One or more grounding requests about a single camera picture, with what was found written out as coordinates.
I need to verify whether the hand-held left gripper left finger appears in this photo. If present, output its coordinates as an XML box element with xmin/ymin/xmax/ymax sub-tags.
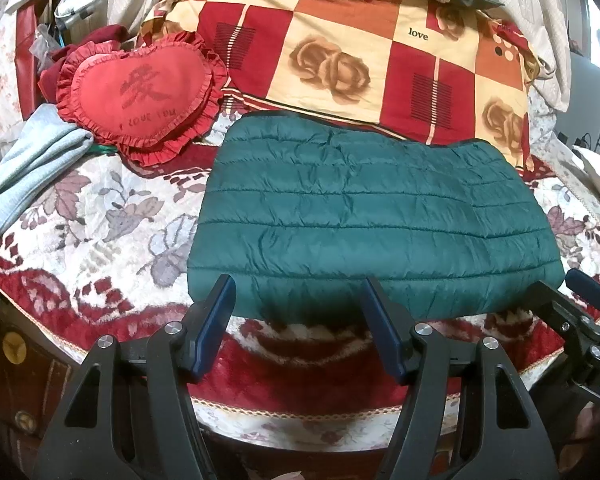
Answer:
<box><xmin>32</xmin><ymin>274</ymin><xmax>237</xmax><ymax>480</ymax></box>

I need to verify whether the red cream checkered quilt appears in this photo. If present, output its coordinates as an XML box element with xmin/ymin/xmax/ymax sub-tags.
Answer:
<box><xmin>137</xmin><ymin>0</ymin><xmax>537</xmax><ymax>171</ymax></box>

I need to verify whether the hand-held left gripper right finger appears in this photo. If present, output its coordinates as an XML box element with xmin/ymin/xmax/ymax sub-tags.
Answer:
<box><xmin>361</xmin><ymin>276</ymin><xmax>553</xmax><ymax>480</ymax></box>

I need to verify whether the brown bed frame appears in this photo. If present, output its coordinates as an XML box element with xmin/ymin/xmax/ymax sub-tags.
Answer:
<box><xmin>0</xmin><ymin>280</ymin><xmax>216</xmax><ymax>480</ymax></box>

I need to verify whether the grey cabinet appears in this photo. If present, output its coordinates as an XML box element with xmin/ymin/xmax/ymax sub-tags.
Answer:
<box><xmin>567</xmin><ymin>52</ymin><xmax>600</xmax><ymax>148</ymax></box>

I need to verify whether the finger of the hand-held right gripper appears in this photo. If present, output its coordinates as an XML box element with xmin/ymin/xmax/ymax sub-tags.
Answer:
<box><xmin>565</xmin><ymin>268</ymin><xmax>600</xmax><ymax>312</ymax></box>
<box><xmin>530</xmin><ymin>280</ymin><xmax>600</xmax><ymax>342</ymax></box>

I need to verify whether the clear plastic bag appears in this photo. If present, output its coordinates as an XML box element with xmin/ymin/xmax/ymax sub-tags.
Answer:
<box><xmin>54</xmin><ymin>0</ymin><xmax>102</xmax><ymax>32</ymax></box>

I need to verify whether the green quilted down jacket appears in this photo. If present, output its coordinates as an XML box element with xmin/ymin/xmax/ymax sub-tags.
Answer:
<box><xmin>186</xmin><ymin>111</ymin><xmax>566</xmax><ymax>322</ymax></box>

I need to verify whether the dark red cloth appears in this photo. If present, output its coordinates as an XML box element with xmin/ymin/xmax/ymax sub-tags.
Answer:
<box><xmin>37</xmin><ymin>24</ymin><xmax>129</xmax><ymax>106</ymax></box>

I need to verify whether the white knitted cloth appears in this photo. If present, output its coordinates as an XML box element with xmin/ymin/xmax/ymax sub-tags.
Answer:
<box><xmin>457</xmin><ymin>0</ymin><xmax>583</xmax><ymax>113</ymax></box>

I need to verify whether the light blue garment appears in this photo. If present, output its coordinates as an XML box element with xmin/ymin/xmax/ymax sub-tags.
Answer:
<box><xmin>0</xmin><ymin>103</ymin><xmax>96</xmax><ymax>253</ymax></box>

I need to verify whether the red heart ruffled pillow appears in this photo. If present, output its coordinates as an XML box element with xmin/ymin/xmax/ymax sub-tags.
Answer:
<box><xmin>114</xmin><ymin>85</ymin><xmax>232</xmax><ymax>167</ymax></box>
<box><xmin>56</xmin><ymin>31</ymin><xmax>229</xmax><ymax>148</ymax></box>

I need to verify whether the floral red white blanket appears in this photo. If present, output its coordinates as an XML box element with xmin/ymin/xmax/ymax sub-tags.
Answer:
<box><xmin>0</xmin><ymin>10</ymin><xmax>600</xmax><ymax>461</ymax></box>

